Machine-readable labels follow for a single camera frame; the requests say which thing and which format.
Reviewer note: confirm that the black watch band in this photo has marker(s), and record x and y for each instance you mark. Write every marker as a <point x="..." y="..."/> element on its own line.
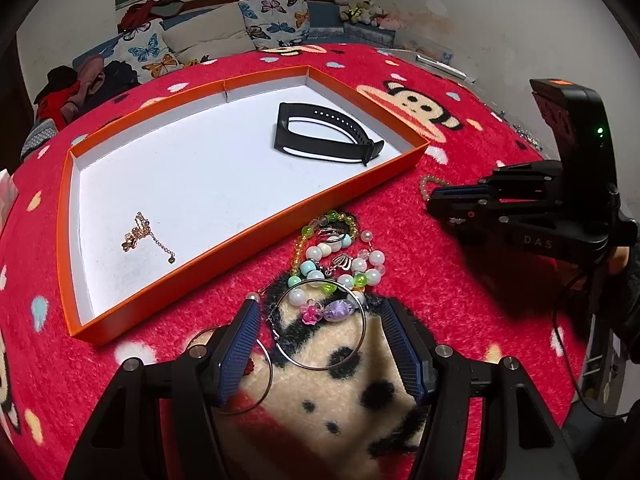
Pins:
<point x="320" y="132"/>

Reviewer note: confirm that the yellow toy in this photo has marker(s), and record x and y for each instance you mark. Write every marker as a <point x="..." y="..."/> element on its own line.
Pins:
<point x="199" y="62"/>

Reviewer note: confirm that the orange cardboard tray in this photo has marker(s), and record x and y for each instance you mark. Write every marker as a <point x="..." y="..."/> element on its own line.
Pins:
<point x="210" y="170"/>

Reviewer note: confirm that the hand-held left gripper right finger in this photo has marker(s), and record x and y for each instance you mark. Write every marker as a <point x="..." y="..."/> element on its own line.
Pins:
<point x="402" y="355"/>

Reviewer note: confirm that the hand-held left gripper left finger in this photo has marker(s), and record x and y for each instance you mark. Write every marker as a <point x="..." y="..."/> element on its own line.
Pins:
<point x="239" y="355"/>

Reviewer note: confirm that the butterfly print pillow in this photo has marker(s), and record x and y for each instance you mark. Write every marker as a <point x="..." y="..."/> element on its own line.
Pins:
<point x="145" y="52"/>
<point x="275" y="17"/>

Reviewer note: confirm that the group of plush toys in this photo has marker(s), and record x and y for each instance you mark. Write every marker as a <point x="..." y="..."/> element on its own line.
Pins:
<point x="367" y="12"/>

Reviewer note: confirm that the grey patterned cloth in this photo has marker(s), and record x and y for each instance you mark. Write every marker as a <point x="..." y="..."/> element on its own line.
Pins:
<point x="37" y="140"/>

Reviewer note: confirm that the red monkey print blanket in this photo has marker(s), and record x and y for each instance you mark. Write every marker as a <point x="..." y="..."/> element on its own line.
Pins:
<point x="450" y="290"/>

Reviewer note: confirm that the clear plastic storage box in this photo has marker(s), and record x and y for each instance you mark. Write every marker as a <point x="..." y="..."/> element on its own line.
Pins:
<point x="380" y="35"/>

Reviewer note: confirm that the beige pillow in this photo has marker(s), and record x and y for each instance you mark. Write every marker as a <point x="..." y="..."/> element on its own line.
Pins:
<point x="210" y="35"/>

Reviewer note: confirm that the pink tissue pack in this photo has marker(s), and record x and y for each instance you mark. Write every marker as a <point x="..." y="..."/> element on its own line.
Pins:
<point x="6" y="195"/>

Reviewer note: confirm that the white flat box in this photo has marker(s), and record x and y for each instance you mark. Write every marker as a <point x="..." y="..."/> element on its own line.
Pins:
<point x="442" y="65"/>

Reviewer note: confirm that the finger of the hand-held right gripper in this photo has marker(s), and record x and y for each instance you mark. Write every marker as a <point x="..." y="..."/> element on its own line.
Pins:
<point x="500" y="222"/>
<point x="465" y="192"/>

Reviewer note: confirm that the pile of clothes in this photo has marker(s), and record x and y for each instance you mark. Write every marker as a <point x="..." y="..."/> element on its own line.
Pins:
<point x="85" y="87"/>

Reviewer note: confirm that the red garment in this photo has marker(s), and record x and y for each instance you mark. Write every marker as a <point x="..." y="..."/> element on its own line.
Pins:
<point x="145" y="12"/>

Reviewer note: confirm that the silver hoop earring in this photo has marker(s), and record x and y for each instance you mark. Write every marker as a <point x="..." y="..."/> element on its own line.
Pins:
<point x="267" y="370"/>
<point x="320" y="360"/>

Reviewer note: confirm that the blue sofa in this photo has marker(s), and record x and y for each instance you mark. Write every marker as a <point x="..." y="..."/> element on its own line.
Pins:
<point x="325" y="15"/>

